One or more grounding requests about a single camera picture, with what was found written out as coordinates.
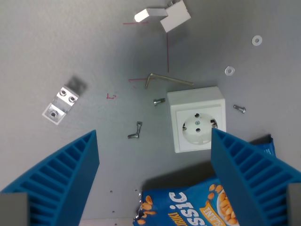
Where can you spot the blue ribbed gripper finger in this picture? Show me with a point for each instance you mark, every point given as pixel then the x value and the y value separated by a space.
pixel 58 174
pixel 254 179

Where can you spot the blue peanut snack bag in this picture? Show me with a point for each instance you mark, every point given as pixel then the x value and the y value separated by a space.
pixel 188 207

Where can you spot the clear plastic washer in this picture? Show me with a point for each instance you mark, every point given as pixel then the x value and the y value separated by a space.
pixel 256 40
pixel 229 70

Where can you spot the brass hex allen key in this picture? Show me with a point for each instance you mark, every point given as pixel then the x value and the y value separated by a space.
pixel 164 78

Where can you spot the white rectangular block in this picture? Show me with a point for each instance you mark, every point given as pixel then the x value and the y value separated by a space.
pixel 149 14

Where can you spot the aluminium bracket with holes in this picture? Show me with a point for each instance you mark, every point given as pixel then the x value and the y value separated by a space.
pixel 60 104

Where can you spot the white electrical wall socket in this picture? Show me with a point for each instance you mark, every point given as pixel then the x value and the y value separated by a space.
pixel 197 110

